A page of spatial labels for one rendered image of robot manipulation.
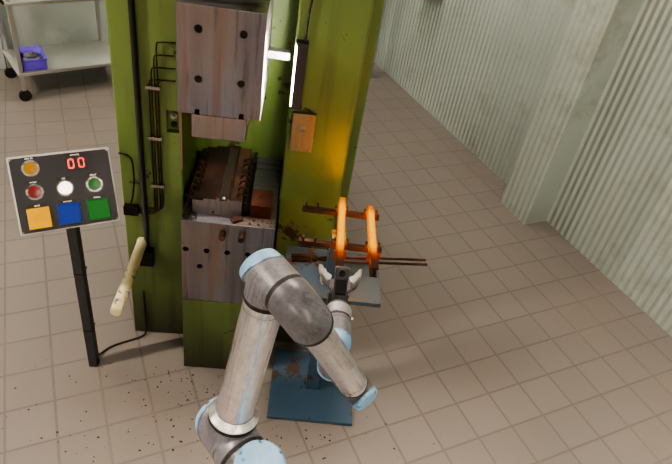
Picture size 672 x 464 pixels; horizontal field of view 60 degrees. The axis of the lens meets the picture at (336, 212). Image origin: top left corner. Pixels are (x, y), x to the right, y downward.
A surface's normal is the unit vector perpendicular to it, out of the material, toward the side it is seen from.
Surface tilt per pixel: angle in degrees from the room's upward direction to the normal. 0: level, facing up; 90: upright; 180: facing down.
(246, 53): 90
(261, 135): 90
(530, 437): 0
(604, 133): 90
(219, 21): 90
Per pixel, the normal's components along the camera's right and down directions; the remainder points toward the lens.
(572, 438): 0.14, -0.80
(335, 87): 0.02, 0.59
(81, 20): 0.40, 0.59
